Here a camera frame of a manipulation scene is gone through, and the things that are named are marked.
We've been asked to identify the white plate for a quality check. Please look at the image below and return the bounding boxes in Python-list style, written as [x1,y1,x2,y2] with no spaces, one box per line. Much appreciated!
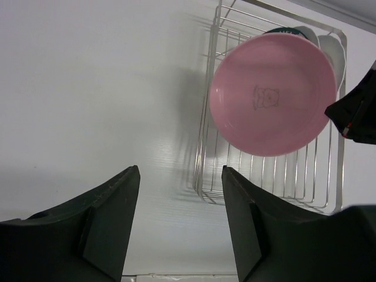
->
[293,26,320,48]
[318,35,347,91]

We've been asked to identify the green rimmed lettered plate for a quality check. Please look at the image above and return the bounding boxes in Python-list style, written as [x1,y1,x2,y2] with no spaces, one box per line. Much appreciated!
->
[266,27,308,39]

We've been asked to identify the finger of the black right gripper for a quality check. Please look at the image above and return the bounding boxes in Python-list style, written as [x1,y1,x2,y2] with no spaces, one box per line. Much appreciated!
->
[325,64,375,145]

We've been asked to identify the pink plate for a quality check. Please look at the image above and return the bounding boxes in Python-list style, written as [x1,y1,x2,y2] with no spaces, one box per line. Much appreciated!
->
[209,33,337,157]

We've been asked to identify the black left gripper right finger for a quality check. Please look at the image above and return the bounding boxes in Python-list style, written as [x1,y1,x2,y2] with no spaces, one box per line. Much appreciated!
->
[221,166,375,281]

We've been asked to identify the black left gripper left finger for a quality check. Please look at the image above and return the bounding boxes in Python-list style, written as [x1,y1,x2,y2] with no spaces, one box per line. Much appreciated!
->
[1,166,139,281]

